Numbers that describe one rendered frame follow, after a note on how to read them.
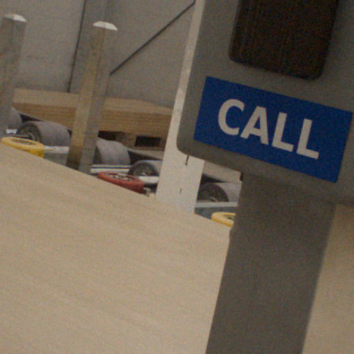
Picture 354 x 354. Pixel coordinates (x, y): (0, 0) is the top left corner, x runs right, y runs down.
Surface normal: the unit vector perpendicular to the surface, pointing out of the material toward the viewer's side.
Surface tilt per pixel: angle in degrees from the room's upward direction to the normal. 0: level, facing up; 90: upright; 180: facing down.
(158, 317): 0
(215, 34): 90
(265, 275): 90
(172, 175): 90
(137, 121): 90
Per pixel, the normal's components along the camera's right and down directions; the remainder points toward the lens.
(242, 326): -0.64, -0.01
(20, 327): 0.20, -0.97
